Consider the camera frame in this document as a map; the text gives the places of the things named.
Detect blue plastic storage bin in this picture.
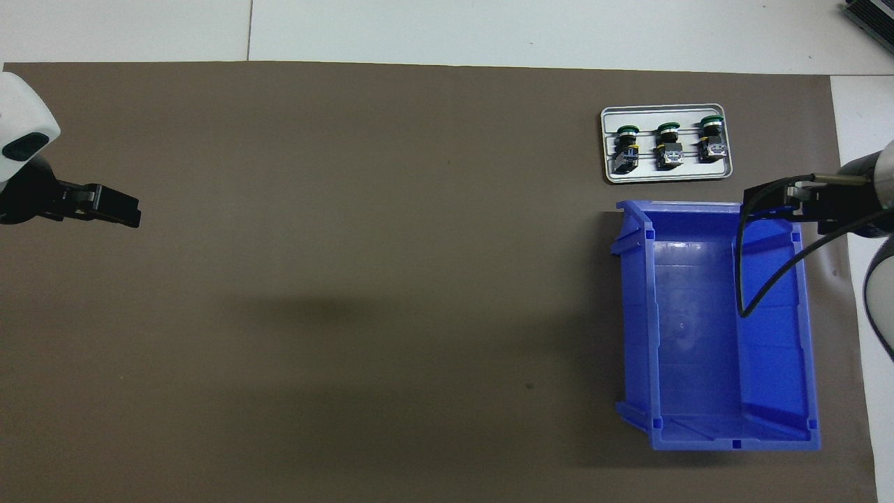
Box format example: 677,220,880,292
610,199,821,452

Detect grey metal tray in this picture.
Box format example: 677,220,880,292
600,103,734,184

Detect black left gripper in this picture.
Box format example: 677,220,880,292
0,155,142,229

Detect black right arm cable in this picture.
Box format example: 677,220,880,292
733,173,894,319

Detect green push button switch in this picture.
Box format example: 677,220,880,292
653,122,685,171
613,124,640,175
697,115,729,164

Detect grey ribbed device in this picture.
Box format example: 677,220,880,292
840,0,894,39

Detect brown table mat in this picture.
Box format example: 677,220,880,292
0,61,879,503

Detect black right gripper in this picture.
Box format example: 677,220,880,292
742,177,894,236

